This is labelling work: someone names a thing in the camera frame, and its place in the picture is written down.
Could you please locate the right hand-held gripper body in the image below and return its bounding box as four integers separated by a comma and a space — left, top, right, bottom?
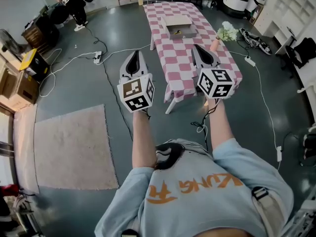
195, 61, 236, 100

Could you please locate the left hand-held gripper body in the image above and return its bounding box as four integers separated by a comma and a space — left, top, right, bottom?
117, 69, 156, 114

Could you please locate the cardboard box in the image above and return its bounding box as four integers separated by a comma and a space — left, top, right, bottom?
160, 15, 198, 40

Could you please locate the person's right forearm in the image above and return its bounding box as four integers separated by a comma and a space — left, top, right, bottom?
205, 98, 235, 151

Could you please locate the person's left forearm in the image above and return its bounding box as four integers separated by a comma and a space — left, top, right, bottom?
131, 108, 159, 169

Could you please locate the pink vase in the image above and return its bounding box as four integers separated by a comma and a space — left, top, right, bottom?
210, 38, 221, 52

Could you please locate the pink checkered tablecloth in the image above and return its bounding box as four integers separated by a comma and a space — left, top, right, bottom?
143, 1, 243, 104

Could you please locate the white flower bunch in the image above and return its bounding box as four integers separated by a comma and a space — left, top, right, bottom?
216, 21, 239, 42

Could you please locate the white table leg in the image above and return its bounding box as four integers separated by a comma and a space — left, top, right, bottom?
165, 98, 178, 115

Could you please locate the black and white bag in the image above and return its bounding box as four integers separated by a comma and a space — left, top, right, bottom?
238, 28, 273, 56

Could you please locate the person's black and white shoe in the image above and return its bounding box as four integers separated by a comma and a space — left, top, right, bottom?
155, 142, 185, 170

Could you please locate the black round reflector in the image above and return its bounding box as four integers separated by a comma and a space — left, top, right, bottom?
50, 4, 70, 25

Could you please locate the pink fluffy rug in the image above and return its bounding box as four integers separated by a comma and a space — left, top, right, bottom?
33, 104, 119, 191

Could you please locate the dark wooden cabinet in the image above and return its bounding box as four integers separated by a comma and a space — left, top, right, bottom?
21, 15, 60, 55

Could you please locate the yellow and black bin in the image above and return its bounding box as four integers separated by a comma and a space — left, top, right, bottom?
19, 48, 49, 83

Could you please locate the brown cardboard carton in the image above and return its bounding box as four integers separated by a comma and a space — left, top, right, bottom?
0, 67, 40, 106

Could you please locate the person's light blue shirt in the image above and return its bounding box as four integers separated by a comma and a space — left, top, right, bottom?
94, 137, 295, 237

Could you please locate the grey standing fan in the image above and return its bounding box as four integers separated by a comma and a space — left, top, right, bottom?
0, 29, 20, 53

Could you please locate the pale pink mat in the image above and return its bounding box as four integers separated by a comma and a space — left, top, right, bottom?
12, 103, 40, 195

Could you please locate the black floor cable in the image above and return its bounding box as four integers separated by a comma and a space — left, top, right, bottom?
84, 25, 134, 142

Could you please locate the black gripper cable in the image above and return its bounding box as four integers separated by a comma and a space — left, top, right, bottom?
190, 98, 223, 152

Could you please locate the white floor cable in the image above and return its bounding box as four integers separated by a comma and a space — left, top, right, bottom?
229, 50, 282, 171
39, 43, 152, 98

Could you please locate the white wall shelving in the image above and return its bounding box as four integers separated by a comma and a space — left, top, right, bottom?
253, 0, 316, 45

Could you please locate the beige shoulder strap bag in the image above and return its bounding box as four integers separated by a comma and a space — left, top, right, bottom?
251, 186, 287, 234

